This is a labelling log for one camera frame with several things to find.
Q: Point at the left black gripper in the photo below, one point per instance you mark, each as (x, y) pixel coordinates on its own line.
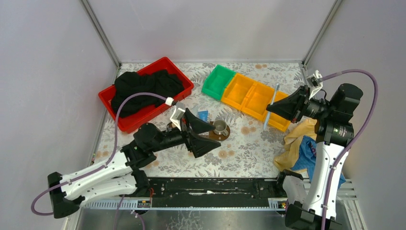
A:
(187, 135)

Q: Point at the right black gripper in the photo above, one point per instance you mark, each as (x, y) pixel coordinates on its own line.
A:
(294, 107)

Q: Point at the blue toothpaste tube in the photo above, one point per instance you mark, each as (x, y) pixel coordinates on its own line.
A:
(203, 115)

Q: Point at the grey metal cup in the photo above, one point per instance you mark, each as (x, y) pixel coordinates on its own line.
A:
(220, 128)

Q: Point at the white toothpaste tube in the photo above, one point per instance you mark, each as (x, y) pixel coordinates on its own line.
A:
(195, 110)

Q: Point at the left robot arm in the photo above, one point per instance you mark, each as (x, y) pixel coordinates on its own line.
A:
(122, 173)

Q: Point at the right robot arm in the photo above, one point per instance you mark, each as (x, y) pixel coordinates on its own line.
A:
(315, 209)

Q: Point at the oval wooden tray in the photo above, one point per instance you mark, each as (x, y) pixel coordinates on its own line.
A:
(213, 136)

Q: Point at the yellow bin with toothpaste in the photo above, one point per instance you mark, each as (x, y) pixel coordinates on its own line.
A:
(256, 101)

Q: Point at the yellow bin with toothbrushes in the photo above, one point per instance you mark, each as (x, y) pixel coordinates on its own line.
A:
(274, 120)

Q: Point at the yellow cloth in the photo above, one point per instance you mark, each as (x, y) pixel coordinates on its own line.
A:
(292, 143)

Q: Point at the blue cloth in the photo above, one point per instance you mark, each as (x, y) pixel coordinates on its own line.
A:
(307, 157)

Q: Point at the yellow bin with cups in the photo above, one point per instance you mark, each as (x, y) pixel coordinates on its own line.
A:
(236, 91)

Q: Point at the green plastic bin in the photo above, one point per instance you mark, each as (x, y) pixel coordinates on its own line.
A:
(217, 81)

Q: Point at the black cloth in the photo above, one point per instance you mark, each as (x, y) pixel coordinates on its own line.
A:
(160, 82)

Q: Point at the red plastic bin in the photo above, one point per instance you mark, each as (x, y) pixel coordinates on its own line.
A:
(133, 122)

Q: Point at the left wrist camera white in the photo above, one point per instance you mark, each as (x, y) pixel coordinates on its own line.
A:
(179, 110)

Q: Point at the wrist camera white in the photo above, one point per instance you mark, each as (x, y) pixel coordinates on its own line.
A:
(179, 110)
(314, 82)

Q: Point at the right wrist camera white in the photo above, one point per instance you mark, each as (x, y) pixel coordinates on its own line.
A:
(314, 82)

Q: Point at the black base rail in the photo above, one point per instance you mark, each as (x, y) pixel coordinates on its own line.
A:
(210, 194)

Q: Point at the right aluminium frame post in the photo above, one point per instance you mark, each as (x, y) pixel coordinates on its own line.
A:
(325, 25)

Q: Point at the aluminium frame post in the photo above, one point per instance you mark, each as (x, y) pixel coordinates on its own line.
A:
(325, 25)
(100, 32)

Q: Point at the left aluminium frame post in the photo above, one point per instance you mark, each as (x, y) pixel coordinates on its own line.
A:
(100, 32)

